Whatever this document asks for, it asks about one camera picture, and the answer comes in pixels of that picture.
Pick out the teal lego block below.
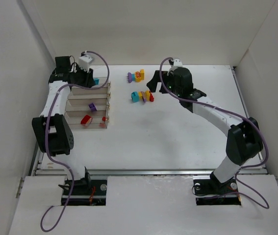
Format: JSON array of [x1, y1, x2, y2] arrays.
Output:
[[131, 92, 140, 103], [93, 78, 99, 85]]

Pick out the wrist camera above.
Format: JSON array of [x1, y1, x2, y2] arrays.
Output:
[[78, 52, 94, 72], [170, 58, 183, 68]]

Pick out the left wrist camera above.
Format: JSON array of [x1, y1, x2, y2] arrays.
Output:
[[78, 52, 94, 72]]

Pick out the red round lego block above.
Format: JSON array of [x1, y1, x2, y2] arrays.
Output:
[[80, 115, 93, 127]]

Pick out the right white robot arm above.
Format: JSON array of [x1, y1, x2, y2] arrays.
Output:
[[147, 68, 263, 195]]

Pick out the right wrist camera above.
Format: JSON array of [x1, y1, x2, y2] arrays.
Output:
[[170, 58, 183, 68]]

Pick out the aluminium rail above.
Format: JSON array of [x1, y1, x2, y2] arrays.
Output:
[[33, 169, 268, 176]]

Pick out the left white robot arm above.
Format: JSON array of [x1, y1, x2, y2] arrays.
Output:
[[32, 56, 96, 157]]

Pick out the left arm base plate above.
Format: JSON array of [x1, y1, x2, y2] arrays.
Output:
[[67, 178, 107, 206]]

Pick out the yellow flower lego block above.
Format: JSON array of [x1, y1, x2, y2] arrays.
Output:
[[132, 69, 145, 82]]

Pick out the purple square lego block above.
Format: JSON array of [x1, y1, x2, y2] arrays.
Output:
[[88, 103, 97, 113]]

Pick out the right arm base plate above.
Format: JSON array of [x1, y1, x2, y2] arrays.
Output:
[[192, 179, 241, 206]]

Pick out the clear compartment organizer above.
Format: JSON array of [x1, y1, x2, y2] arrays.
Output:
[[65, 77, 111, 130]]

